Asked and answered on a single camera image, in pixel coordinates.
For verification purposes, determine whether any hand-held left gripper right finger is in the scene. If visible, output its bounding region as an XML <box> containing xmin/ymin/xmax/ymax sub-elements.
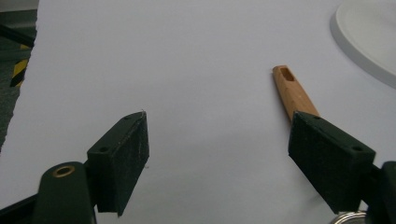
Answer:
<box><xmin>288</xmin><ymin>110</ymin><xmax>377</xmax><ymax>215</ymax></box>

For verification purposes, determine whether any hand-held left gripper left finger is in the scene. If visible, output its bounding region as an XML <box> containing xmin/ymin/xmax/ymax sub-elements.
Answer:
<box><xmin>86</xmin><ymin>110</ymin><xmax>150</xmax><ymax>217</ymax></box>

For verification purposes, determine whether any wooden utensil handle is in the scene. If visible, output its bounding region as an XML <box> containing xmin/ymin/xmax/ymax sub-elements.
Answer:
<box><xmin>272</xmin><ymin>64</ymin><xmax>321</xmax><ymax>123</ymax></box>

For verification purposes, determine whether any round metal object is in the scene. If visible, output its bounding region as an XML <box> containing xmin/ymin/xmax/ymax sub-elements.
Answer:
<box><xmin>329</xmin><ymin>210</ymin><xmax>368</xmax><ymax>224</ymax></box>

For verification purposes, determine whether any white plate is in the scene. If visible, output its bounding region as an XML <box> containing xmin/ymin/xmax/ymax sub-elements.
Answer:
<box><xmin>330</xmin><ymin>0</ymin><xmax>396</xmax><ymax>91</ymax></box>

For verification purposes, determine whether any yellow black hazard tape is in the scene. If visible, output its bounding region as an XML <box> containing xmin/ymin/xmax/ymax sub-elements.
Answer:
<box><xmin>9</xmin><ymin>44</ymin><xmax>32</xmax><ymax>89</ymax></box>

